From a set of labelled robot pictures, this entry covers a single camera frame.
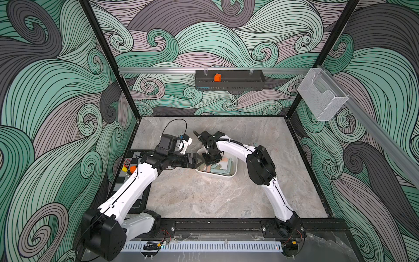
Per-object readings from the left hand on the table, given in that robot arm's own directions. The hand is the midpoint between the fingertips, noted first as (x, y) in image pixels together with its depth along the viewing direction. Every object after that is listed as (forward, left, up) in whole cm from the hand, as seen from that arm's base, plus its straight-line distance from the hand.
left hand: (197, 159), depth 75 cm
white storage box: (+6, -16, -19) cm, 26 cm away
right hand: (+8, -7, -19) cm, 22 cm away
